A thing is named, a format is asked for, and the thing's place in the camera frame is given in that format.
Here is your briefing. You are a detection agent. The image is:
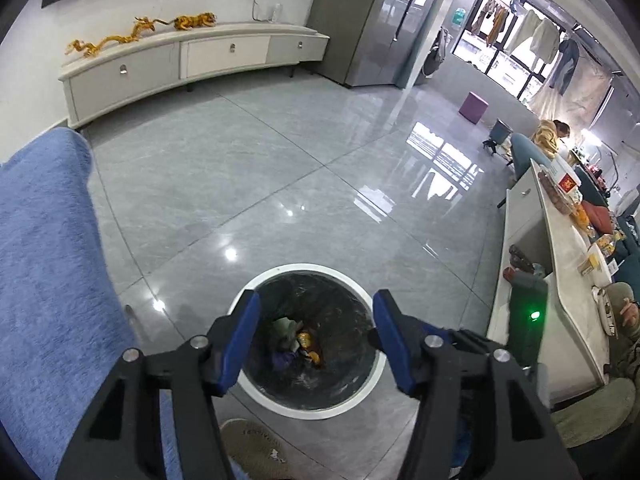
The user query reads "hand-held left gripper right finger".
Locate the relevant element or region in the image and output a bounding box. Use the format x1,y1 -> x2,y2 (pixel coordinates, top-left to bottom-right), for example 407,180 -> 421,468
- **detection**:
373,289 -> 581,480

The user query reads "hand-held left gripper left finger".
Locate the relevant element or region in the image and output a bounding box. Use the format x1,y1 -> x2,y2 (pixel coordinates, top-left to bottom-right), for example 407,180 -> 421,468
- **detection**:
55,290 -> 262,480

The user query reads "round bin with black liner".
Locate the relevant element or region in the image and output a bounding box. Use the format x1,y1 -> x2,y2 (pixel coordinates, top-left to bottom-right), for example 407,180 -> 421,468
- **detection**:
226,262 -> 388,420

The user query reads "person's right forearm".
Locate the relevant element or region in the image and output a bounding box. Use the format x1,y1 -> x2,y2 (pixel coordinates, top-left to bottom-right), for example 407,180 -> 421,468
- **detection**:
550,377 -> 637,450

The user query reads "green crumpled wrapper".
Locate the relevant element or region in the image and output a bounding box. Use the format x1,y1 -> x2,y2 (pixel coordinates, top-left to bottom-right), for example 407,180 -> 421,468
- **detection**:
271,317 -> 299,350

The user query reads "white table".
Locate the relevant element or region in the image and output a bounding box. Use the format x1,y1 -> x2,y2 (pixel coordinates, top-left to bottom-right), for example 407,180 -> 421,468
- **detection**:
486,157 -> 617,407

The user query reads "yellow snack wrapper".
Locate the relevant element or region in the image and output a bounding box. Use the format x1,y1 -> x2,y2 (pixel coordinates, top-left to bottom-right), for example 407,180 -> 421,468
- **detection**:
297,329 -> 322,367

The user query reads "beige slipper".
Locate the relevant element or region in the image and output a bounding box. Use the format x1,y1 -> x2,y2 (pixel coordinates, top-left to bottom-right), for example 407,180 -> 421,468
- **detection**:
220,419 -> 292,480

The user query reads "teal chair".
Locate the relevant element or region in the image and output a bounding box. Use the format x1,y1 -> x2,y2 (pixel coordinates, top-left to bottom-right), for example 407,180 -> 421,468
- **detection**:
509,132 -> 552,182

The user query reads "small grey bin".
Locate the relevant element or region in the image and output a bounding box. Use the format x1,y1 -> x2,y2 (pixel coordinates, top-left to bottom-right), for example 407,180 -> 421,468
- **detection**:
487,118 -> 512,144

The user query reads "blue fluffy mat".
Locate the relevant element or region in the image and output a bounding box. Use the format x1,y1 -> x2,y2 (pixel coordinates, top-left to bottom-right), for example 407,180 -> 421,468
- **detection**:
0,127 -> 183,480

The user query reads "purple stool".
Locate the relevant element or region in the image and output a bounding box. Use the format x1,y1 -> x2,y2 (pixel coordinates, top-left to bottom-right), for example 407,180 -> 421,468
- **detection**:
458,91 -> 489,124

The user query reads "beige hanging sheet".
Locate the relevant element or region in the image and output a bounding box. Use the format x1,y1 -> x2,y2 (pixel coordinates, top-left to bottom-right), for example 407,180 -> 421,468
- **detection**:
529,55 -> 615,132

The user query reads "blue hanging garment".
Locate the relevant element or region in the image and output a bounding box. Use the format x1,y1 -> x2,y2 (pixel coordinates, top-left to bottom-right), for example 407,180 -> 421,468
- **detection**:
549,37 -> 581,97

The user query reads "white hanging sweater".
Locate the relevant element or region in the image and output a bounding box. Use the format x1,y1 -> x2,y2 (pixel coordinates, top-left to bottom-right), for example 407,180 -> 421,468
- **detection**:
504,7 -> 562,64

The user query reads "white television cabinet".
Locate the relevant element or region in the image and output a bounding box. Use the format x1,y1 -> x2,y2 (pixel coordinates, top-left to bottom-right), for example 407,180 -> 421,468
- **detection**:
57,22 -> 331,130

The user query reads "yellow hanging garment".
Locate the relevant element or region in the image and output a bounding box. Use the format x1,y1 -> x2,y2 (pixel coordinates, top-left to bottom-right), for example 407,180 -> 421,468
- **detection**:
470,0 -> 514,44

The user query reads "grey refrigerator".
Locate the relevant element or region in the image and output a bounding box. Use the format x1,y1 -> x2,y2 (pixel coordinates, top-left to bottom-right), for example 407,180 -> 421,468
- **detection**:
307,0 -> 461,89

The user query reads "golden tiger figurine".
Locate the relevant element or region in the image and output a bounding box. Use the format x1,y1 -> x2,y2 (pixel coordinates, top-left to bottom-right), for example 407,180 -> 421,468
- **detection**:
173,12 -> 219,32

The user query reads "long golden dragon figurine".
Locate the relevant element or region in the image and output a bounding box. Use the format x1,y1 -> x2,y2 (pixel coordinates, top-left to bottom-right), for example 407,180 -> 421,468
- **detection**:
64,34 -> 135,60

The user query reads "small golden dragon figurine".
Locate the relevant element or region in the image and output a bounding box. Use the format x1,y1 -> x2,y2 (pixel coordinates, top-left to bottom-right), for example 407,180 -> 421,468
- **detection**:
131,16 -> 172,41

